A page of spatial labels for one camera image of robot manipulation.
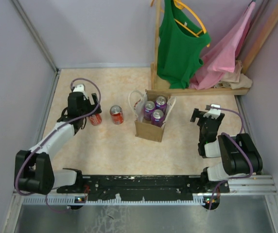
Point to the burlap canvas bag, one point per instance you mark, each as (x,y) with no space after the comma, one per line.
(145,129)

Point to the cream cloth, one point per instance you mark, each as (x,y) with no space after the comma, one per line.
(236,79)

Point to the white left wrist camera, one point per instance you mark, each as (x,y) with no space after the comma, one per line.
(80,88)

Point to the red cola can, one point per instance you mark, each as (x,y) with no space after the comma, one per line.
(116,114)
(95,119)

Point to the pink shirt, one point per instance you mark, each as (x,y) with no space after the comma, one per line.
(221,58)

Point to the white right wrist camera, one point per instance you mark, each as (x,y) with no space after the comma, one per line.
(213,111)

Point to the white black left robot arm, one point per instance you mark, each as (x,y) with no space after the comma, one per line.
(33,168)

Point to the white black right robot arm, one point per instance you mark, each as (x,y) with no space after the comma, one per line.
(229,155)

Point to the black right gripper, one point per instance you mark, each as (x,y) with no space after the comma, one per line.
(197,113)

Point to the wooden pole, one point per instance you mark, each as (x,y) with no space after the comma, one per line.
(260,32)

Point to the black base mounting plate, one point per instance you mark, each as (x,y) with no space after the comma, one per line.
(137,187)

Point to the green tank top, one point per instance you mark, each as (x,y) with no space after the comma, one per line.
(180,45)

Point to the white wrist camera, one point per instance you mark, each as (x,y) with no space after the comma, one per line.
(213,111)
(80,88)

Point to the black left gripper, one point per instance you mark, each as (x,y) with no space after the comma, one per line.
(92,107)

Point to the wooden clothes rack frame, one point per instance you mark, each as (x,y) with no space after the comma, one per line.
(159,84)

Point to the purple Fanta can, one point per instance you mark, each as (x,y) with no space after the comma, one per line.
(161,103)
(157,118)
(148,109)

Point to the aluminium rail frame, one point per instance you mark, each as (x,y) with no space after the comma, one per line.
(118,141)

